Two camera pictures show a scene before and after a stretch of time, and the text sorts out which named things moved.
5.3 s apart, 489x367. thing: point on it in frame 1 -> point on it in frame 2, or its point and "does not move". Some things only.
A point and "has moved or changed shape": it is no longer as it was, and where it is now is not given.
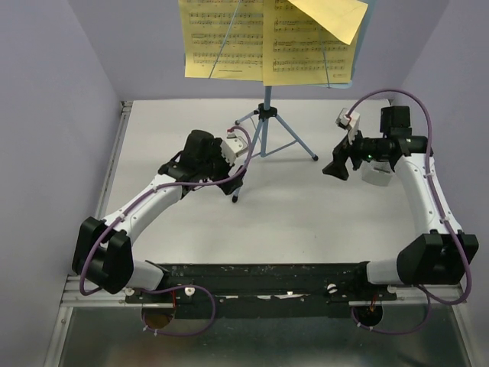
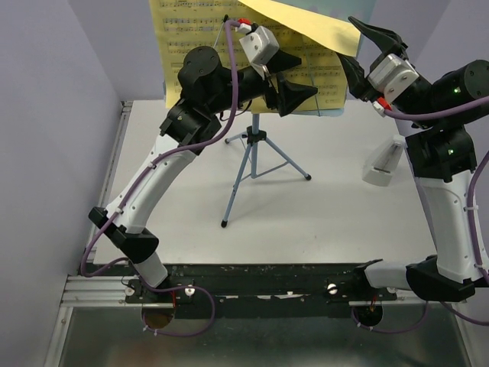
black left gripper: (215, 151) -> (288, 94)
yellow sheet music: (298, 50) has moved or changed shape
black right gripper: (345, 149) -> (358, 86)
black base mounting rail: (263, 290) does not move
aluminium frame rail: (72, 297) does not move
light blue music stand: (275, 134) -> (354, 13)
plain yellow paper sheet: (340, 17) -> (323, 31)
